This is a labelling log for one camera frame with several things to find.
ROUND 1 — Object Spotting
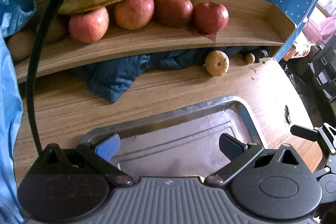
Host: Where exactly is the striped cream pepino melon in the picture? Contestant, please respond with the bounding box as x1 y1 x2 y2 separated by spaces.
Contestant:
205 50 230 77

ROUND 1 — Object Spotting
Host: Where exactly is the small tan round fruit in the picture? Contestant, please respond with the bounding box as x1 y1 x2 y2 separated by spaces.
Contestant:
244 53 256 64

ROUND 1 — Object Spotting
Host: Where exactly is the large yellow lemon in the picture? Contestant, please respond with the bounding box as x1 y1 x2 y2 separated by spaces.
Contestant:
189 174 205 183

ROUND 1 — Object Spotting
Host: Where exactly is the metal baking tray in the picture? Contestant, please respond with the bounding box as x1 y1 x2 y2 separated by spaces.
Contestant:
80 96 267 179

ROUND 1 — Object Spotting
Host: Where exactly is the dark blue cloth under shelf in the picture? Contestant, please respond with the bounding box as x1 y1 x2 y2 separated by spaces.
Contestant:
76 46 271 103

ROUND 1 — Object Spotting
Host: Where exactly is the bed with pink bedding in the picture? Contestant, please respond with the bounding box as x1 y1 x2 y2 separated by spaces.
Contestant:
282 0 336 62

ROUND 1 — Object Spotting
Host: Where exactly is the leftmost red apple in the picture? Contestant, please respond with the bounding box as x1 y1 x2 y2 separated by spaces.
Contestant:
68 7 109 44

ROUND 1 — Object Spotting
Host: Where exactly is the red apple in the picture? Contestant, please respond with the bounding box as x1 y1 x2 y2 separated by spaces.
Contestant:
193 2 229 34
68 7 109 44
114 0 154 31
155 0 193 28

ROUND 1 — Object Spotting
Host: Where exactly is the brown kiwi on shelf right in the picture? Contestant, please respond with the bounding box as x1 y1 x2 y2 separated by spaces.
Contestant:
45 18 68 44

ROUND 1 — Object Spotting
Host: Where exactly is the brown kiwi on shelf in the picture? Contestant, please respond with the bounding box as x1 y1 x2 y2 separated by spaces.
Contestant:
7 31 34 63
45 18 68 44

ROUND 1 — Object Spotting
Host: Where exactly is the wooden desk shelf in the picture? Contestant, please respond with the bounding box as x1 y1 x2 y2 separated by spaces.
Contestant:
14 0 296 84

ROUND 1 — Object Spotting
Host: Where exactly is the brown kiwi on shelf left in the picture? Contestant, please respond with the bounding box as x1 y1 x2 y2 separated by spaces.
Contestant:
7 31 34 63

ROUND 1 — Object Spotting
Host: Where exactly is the rightmost red apple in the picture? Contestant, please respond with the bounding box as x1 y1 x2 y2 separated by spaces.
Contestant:
193 2 229 34

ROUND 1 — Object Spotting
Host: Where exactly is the light blue fabric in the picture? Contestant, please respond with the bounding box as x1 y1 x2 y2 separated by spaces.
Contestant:
1 0 36 223

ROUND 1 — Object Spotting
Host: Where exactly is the black cable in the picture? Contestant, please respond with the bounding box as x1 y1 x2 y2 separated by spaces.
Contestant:
25 0 87 158

